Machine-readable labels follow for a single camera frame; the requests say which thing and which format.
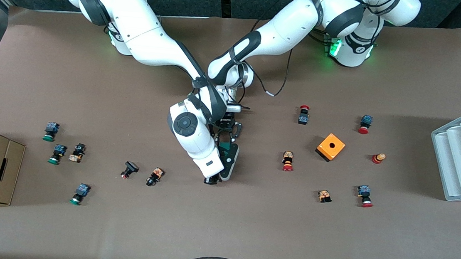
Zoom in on red mushroom button black block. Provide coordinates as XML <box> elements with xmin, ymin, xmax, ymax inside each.
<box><xmin>297</xmin><ymin>105</ymin><xmax>311</xmax><ymax>126</ymax></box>

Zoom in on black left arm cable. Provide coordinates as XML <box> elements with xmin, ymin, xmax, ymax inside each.
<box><xmin>240</xmin><ymin>43</ymin><xmax>297</xmax><ymax>100</ymax></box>

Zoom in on red button orange contact block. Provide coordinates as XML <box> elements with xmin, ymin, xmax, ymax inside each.
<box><xmin>281</xmin><ymin>150</ymin><xmax>295</xmax><ymax>173</ymax></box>

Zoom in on black square button red base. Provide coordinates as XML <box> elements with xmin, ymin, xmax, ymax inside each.
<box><xmin>120</xmin><ymin>160</ymin><xmax>140</xmax><ymax>181</ymax></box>

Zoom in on beige black switch block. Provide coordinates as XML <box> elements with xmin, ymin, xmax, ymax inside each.
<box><xmin>68</xmin><ymin>142</ymin><xmax>87</xmax><ymax>163</ymax></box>

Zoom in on red button blue contact block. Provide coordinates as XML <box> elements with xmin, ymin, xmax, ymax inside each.
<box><xmin>357</xmin><ymin>114</ymin><xmax>374</xmax><ymax>136</ymax></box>
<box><xmin>356</xmin><ymin>185</ymin><xmax>375</xmax><ymax>209</ymax></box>

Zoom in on green button blue contact block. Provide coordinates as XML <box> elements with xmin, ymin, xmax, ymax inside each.
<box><xmin>47</xmin><ymin>143</ymin><xmax>68</xmax><ymax>166</ymax></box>
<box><xmin>42</xmin><ymin>121</ymin><xmax>61</xmax><ymax>143</ymax></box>
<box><xmin>69</xmin><ymin>183</ymin><xmax>92</xmax><ymax>207</ymax></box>

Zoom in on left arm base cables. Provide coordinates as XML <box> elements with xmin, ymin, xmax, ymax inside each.
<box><xmin>311</xmin><ymin>28</ymin><xmax>333</xmax><ymax>47</ymax></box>

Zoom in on orange button enclosure box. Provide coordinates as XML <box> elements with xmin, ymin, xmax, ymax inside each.
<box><xmin>315</xmin><ymin>132</ymin><xmax>347</xmax><ymax>164</ymax></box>

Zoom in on black button orange contact block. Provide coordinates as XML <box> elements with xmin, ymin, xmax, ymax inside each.
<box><xmin>145</xmin><ymin>166</ymin><xmax>165</xmax><ymax>188</ymax></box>

